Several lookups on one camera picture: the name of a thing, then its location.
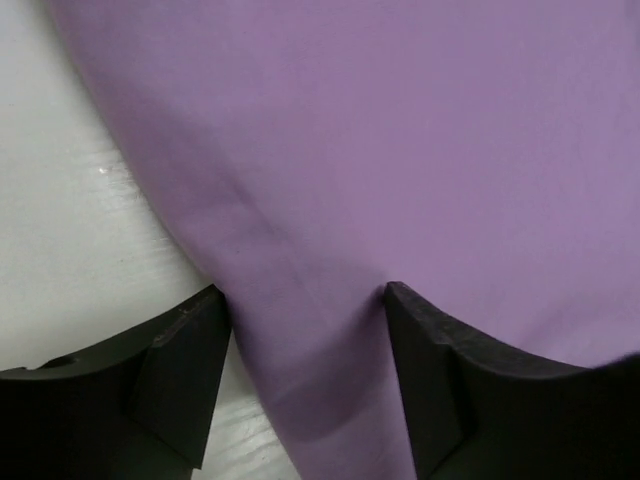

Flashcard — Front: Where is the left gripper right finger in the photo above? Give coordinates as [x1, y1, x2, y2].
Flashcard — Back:
[384, 282, 639, 479]

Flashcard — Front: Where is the purple cloth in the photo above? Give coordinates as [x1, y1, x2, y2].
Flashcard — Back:
[49, 1, 639, 479]

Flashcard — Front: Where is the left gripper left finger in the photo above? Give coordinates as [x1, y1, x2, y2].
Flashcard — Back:
[1, 287, 231, 480]

